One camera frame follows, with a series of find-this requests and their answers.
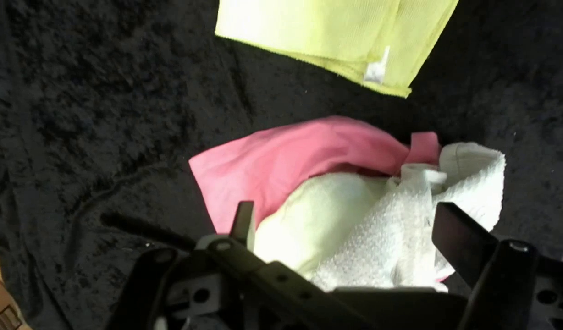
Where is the white terry towel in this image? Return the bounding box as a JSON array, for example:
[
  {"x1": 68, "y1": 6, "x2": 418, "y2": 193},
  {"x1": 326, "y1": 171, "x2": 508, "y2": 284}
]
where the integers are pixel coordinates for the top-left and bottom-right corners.
[{"x1": 310, "y1": 143, "x2": 506, "y2": 292}]

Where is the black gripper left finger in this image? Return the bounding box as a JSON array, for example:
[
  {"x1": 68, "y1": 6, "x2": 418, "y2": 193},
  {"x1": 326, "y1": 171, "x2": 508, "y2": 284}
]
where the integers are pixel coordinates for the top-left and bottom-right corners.
[{"x1": 229, "y1": 202, "x2": 255, "y2": 248}]

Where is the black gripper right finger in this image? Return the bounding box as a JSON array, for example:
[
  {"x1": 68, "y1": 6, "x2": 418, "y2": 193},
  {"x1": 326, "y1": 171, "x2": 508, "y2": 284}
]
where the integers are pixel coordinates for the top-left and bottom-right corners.
[{"x1": 431, "y1": 202, "x2": 497, "y2": 286}]

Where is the yellow microfiber cloth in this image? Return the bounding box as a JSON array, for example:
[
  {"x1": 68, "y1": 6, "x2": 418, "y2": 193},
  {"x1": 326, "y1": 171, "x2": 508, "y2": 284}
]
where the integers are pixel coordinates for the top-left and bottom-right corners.
[{"x1": 214, "y1": 0, "x2": 458, "y2": 97}]

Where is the pink cloth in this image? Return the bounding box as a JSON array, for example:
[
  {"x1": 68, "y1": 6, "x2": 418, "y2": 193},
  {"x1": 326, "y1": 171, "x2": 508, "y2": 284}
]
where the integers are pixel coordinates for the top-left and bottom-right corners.
[{"x1": 189, "y1": 116, "x2": 440, "y2": 233}]

